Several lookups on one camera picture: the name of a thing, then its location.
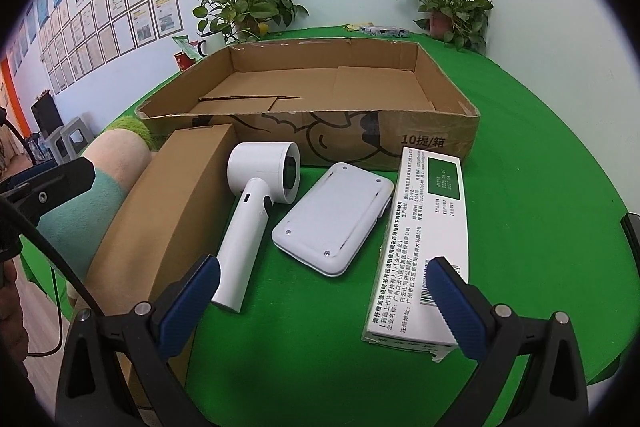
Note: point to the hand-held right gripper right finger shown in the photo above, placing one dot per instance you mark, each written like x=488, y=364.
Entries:
x=456, y=307

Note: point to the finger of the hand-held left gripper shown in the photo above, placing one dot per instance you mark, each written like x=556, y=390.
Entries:
x=65, y=181

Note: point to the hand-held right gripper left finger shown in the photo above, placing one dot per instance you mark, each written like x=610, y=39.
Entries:
x=190, y=302

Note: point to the pink and teal plush toy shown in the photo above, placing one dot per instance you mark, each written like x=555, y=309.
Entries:
x=115, y=157

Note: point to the white hair dryer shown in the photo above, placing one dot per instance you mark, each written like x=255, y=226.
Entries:
x=245, y=237

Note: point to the long brown cardboard box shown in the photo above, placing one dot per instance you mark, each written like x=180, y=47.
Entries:
x=165, y=207

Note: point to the cardboard tray box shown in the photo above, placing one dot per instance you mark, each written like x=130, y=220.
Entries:
x=350, y=142

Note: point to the grey plastic stool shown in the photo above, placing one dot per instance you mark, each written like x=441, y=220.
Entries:
x=76, y=134

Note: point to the black cabinet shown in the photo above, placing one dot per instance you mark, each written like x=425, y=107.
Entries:
x=47, y=114

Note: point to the white printed medicine box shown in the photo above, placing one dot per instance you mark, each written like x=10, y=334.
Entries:
x=415, y=227

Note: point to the white flat rounded device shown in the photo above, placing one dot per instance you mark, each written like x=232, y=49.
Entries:
x=330, y=217

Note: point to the green tablecloth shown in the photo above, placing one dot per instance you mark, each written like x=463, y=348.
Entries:
x=525, y=157

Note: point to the red cup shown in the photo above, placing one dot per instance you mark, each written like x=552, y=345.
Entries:
x=184, y=61

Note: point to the black rectangular remote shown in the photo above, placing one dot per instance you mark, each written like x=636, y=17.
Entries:
x=631, y=232

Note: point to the white mug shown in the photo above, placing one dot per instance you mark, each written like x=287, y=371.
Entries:
x=212, y=45

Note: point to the potted plant in white pot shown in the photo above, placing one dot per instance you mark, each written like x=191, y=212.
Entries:
x=250, y=4

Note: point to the blue patterned packet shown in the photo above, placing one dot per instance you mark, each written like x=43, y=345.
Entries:
x=385, y=31

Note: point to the yellow flat packet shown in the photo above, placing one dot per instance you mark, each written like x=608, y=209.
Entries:
x=356, y=27

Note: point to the potted plant in brown pot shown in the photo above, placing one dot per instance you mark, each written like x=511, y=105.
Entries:
x=445, y=7

